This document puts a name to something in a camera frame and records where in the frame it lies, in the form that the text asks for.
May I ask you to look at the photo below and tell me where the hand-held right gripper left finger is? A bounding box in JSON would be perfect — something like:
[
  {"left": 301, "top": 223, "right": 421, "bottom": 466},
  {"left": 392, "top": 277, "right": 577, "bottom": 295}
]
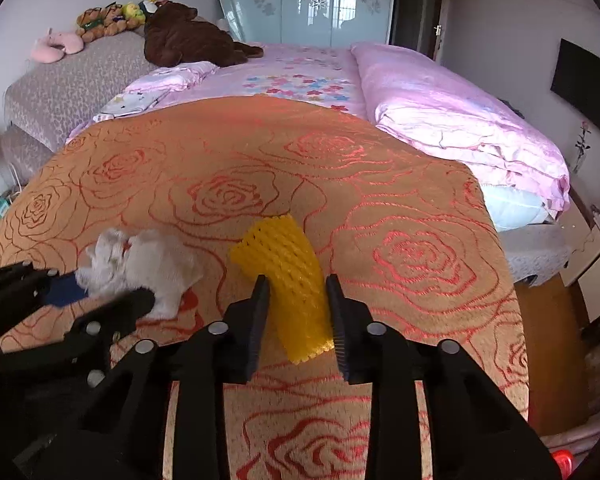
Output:
[{"left": 12, "top": 274, "right": 273, "bottom": 480}]

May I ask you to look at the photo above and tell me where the pink pillow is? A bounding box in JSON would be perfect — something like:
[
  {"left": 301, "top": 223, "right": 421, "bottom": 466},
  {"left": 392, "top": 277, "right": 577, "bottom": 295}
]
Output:
[{"left": 124, "top": 60, "right": 220, "bottom": 93}]

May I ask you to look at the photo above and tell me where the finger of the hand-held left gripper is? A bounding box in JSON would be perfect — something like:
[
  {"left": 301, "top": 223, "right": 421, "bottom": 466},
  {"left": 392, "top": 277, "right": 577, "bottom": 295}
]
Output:
[
  {"left": 0, "top": 287, "right": 157, "bottom": 387},
  {"left": 0, "top": 262, "right": 89, "bottom": 328}
]

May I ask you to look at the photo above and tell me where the pink plush toy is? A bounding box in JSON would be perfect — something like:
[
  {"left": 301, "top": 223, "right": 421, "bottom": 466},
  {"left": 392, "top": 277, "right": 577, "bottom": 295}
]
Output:
[{"left": 30, "top": 27, "right": 84, "bottom": 64}]

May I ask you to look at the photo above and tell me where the orange rose pattern blanket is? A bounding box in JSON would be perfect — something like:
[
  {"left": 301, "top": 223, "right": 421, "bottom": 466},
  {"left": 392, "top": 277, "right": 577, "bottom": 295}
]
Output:
[{"left": 0, "top": 95, "right": 531, "bottom": 480}]

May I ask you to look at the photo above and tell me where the light blue quilt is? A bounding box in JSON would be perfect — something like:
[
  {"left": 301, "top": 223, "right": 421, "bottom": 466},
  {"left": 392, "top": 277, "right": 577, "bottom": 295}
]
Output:
[{"left": 480, "top": 183, "right": 551, "bottom": 233}]

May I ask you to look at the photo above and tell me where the yellow foam fruit net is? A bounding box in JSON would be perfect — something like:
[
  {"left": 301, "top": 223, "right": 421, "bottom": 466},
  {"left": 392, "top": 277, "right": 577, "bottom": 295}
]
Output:
[{"left": 229, "top": 213, "right": 337, "bottom": 365}]

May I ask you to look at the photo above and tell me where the white paper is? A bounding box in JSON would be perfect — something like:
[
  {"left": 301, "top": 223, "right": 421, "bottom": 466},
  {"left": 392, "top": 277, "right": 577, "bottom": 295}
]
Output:
[{"left": 75, "top": 227, "right": 204, "bottom": 319}]

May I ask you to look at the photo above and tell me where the grey upholstered bed frame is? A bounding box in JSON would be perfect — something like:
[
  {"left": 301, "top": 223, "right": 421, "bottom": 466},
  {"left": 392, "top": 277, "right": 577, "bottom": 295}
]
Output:
[{"left": 0, "top": 32, "right": 571, "bottom": 286}]

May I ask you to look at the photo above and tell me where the brown plush toy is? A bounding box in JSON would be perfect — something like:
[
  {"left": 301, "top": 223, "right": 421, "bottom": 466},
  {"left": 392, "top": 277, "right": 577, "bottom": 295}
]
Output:
[{"left": 144, "top": 2, "right": 265, "bottom": 68}]

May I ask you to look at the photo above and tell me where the pink rose in vase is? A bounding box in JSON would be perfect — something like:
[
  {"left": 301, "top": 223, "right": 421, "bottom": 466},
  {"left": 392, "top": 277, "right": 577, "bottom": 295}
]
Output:
[{"left": 574, "top": 121, "right": 593, "bottom": 175}]

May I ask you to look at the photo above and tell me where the pink floral bed sheet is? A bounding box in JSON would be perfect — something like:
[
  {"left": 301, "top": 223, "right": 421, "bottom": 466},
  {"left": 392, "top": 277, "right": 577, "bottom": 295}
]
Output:
[{"left": 65, "top": 42, "right": 376, "bottom": 141}]

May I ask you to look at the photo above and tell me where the brown teddy bear group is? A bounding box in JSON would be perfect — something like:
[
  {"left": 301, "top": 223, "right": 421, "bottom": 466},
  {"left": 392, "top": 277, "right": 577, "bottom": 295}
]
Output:
[{"left": 76, "top": 6, "right": 131, "bottom": 43}]

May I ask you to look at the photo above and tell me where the white printed pillow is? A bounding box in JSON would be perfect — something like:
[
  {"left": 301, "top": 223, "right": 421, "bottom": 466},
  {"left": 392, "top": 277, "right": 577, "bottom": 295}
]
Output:
[{"left": 92, "top": 91, "right": 171, "bottom": 122}]

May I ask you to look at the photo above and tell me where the pink satin duvet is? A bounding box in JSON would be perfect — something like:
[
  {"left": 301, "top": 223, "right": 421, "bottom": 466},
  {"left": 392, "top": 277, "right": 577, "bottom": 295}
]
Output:
[{"left": 351, "top": 42, "right": 571, "bottom": 218}]

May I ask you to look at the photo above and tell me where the white bedroom door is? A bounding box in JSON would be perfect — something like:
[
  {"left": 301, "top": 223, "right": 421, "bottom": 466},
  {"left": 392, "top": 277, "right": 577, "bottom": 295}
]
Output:
[{"left": 430, "top": 0, "right": 452, "bottom": 63}]

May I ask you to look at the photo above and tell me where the glass floral sliding wardrobe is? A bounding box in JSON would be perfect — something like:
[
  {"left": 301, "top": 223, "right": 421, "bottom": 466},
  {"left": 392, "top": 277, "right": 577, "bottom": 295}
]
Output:
[{"left": 225, "top": 0, "right": 397, "bottom": 48}]

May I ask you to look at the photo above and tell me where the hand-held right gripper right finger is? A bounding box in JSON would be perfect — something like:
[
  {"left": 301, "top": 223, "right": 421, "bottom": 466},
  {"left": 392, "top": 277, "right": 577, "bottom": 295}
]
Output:
[{"left": 325, "top": 273, "right": 563, "bottom": 480}]

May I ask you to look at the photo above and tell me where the wall mounted black television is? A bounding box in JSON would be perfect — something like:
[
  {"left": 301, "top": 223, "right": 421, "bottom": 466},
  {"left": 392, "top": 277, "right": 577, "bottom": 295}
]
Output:
[{"left": 550, "top": 38, "right": 600, "bottom": 131}]

